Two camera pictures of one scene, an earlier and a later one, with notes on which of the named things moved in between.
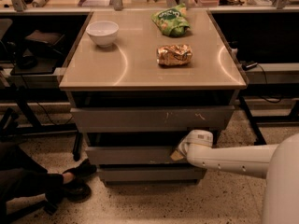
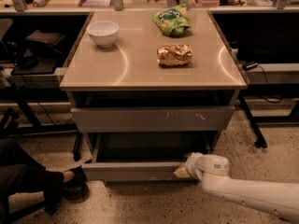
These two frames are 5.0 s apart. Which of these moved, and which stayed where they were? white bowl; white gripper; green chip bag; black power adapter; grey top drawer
Moved: white gripper
Stayed: green chip bag; grey top drawer; black power adapter; white bowl
